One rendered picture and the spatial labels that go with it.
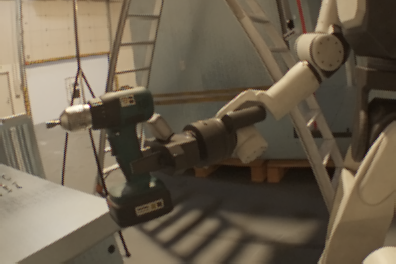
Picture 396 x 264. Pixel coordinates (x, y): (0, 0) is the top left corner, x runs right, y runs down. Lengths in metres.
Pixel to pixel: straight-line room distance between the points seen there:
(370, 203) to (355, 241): 0.11
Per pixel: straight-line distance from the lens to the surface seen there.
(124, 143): 0.49
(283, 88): 0.62
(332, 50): 0.61
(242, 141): 0.60
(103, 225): 0.77
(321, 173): 1.58
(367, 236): 0.54
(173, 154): 0.49
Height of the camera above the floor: 0.98
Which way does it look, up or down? 9 degrees down
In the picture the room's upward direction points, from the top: 8 degrees counter-clockwise
